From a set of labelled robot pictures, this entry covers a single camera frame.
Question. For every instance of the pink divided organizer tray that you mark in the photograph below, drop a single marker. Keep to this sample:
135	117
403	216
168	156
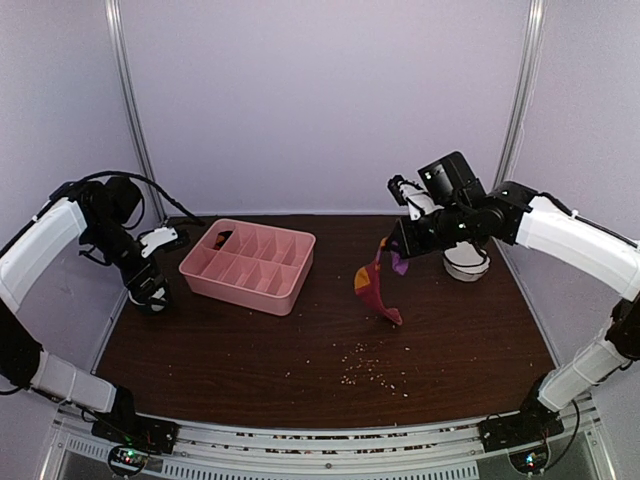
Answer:
260	267

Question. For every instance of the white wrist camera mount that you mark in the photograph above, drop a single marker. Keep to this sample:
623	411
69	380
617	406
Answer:
159	237
418	201

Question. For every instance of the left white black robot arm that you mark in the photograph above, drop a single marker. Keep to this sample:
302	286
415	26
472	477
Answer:
94	212

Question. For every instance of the maroon orange purple striped sock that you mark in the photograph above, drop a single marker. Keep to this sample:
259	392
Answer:
367	281

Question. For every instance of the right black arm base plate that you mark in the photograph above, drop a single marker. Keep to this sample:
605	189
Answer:
520	432

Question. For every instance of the black argyle red orange sock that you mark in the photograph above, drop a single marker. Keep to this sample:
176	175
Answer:
221	238

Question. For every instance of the left aluminium frame post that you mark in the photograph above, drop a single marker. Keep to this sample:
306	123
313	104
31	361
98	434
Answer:
117	36

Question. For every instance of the white scalloped ceramic bowl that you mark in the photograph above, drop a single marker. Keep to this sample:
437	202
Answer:
466	262

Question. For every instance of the right aluminium frame post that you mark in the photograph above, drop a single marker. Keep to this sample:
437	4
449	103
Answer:
524	88

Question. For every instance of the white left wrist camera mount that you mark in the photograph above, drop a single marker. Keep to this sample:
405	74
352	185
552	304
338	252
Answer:
159	237

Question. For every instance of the aluminium frame post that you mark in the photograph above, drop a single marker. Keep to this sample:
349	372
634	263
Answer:
117	36
524	88

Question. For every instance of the small white round container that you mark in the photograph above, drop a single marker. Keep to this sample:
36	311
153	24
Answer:
153	307

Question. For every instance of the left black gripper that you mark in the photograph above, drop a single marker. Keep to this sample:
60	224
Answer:
139	292

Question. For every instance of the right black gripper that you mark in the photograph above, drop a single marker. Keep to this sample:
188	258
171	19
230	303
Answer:
409	248

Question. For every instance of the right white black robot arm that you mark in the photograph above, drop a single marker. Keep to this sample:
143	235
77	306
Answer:
450	211

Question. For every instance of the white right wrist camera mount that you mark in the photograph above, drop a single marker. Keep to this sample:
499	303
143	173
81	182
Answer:
418	201

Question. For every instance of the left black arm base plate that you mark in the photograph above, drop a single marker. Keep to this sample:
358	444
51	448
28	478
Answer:
147	434

